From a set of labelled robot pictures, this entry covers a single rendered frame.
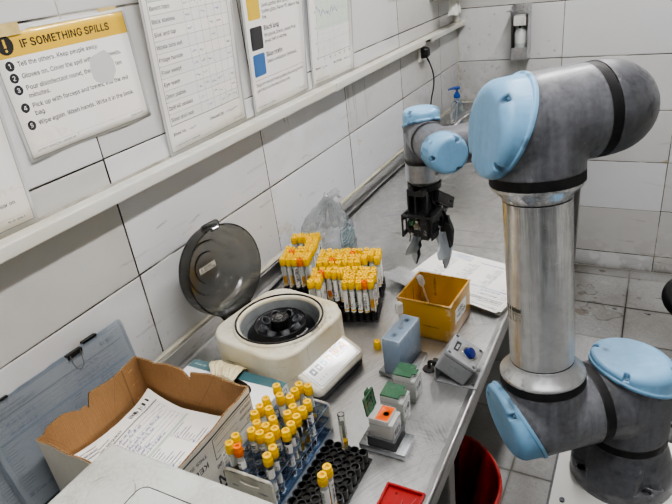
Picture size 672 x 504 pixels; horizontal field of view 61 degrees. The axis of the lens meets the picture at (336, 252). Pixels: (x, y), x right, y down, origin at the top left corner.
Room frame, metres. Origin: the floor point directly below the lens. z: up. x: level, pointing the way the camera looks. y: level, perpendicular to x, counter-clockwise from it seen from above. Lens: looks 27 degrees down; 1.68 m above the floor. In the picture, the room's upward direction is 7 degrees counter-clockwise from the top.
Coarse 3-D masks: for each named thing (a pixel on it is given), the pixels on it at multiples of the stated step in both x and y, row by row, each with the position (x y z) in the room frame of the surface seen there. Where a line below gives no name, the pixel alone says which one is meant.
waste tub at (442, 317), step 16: (416, 288) 1.22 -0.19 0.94; (432, 288) 1.23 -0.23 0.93; (448, 288) 1.20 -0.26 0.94; (464, 288) 1.14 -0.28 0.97; (416, 304) 1.11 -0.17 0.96; (432, 304) 1.09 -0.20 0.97; (448, 304) 1.20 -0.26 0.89; (464, 304) 1.14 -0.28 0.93; (432, 320) 1.09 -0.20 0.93; (448, 320) 1.07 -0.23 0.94; (464, 320) 1.14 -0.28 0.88; (432, 336) 1.09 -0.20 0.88; (448, 336) 1.07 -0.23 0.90
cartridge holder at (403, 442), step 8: (368, 432) 0.81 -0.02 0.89; (400, 432) 0.78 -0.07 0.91; (360, 440) 0.80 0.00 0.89; (368, 440) 0.78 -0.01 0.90; (376, 440) 0.77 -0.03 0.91; (384, 440) 0.77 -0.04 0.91; (400, 440) 0.78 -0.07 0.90; (408, 440) 0.78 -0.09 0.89; (368, 448) 0.78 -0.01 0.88; (376, 448) 0.77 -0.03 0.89; (384, 448) 0.77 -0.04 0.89; (392, 448) 0.76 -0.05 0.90; (400, 448) 0.76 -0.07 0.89; (408, 448) 0.76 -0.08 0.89; (392, 456) 0.76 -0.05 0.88; (400, 456) 0.75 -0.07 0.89
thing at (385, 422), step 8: (376, 408) 0.81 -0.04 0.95; (384, 408) 0.80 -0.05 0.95; (392, 408) 0.80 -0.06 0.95; (376, 416) 0.79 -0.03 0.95; (384, 416) 0.78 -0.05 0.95; (392, 416) 0.79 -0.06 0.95; (400, 416) 0.80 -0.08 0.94; (376, 424) 0.78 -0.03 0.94; (384, 424) 0.77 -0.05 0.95; (392, 424) 0.77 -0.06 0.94; (400, 424) 0.79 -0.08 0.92; (376, 432) 0.78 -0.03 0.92; (384, 432) 0.77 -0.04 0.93; (392, 432) 0.76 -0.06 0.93; (392, 440) 0.76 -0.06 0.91
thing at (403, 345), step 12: (396, 324) 1.03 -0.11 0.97; (408, 324) 1.02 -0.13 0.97; (384, 336) 0.99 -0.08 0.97; (396, 336) 0.99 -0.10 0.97; (408, 336) 1.00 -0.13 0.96; (384, 348) 0.98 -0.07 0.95; (396, 348) 0.97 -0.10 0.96; (408, 348) 1.00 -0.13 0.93; (420, 348) 1.04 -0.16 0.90; (384, 360) 0.98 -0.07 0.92; (396, 360) 0.97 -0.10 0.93; (408, 360) 0.99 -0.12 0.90; (420, 360) 1.01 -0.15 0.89; (384, 372) 0.99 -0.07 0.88
